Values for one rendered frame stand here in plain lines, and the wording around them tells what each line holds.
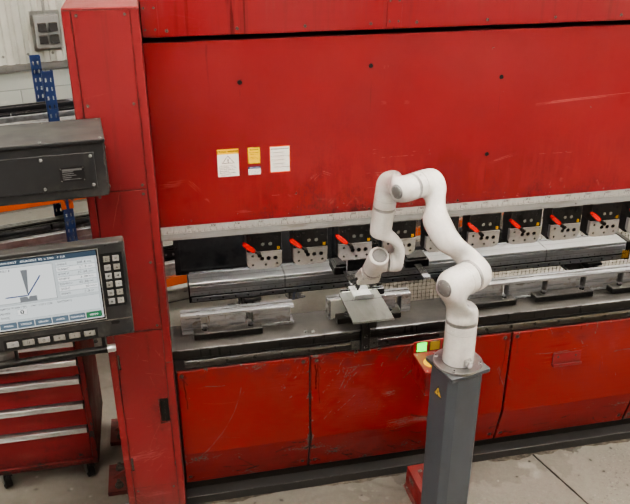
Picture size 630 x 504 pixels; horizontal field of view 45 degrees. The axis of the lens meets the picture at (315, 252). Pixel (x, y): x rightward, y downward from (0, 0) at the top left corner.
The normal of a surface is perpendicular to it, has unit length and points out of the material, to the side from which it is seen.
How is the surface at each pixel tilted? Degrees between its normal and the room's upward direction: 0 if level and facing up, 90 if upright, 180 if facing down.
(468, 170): 90
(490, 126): 90
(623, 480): 0
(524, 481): 0
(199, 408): 90
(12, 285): 90
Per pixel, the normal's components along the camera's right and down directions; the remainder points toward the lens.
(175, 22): 0.21, 0.43
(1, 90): 0.44, 0.39
